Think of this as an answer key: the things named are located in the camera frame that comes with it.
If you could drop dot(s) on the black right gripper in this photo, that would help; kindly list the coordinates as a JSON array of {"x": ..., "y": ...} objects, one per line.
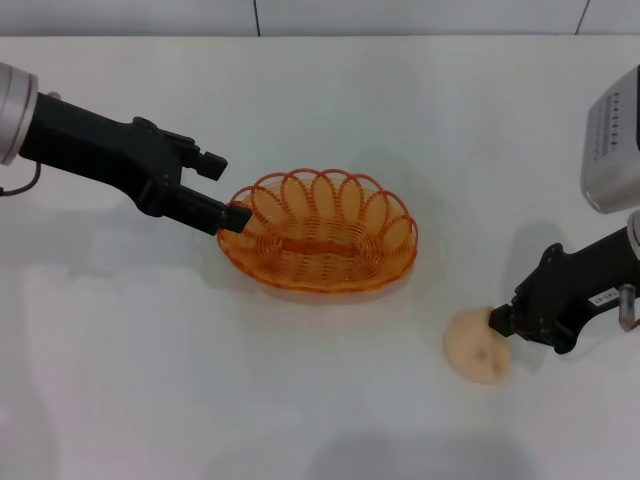
[{"x": 565, "y": 295}]

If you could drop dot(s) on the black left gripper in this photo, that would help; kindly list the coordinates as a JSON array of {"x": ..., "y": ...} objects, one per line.
[{"x": 100, "y": 145}]

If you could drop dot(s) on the pale beige bread bun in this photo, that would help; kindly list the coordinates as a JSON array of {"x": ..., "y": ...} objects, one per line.
[{"x": 470, "y": 345}]

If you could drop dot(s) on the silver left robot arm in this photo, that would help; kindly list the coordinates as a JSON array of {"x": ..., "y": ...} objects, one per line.
[{"x": 15, "y": 110}]

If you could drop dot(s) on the white tablecloth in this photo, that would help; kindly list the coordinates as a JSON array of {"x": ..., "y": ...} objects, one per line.
[{"x": 300, "y": 375}]

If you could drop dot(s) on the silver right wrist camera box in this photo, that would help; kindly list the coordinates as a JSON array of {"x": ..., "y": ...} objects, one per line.
[{"x": 615, "y": 165}]

